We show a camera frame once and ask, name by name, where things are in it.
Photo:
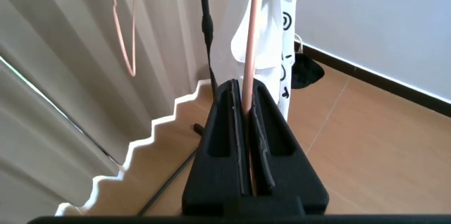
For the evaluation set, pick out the pink clothes hanger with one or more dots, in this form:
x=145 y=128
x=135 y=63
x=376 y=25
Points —
x=133 y=41
x=251 y=48

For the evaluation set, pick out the black garment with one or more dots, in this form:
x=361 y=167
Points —
x=306 y=72

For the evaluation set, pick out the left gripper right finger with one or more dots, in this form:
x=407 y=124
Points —
x=303 y=181

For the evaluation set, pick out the black clothes rack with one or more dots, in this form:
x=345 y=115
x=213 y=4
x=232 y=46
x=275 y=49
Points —
x=207 y=26

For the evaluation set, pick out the beige curtain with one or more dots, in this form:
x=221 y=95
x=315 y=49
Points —
x=70 y=58

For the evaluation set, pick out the white printed t-shirt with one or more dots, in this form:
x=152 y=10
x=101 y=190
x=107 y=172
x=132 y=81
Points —
x=275 y=48

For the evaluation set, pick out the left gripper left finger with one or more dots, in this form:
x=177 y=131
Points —
x=197 y=188

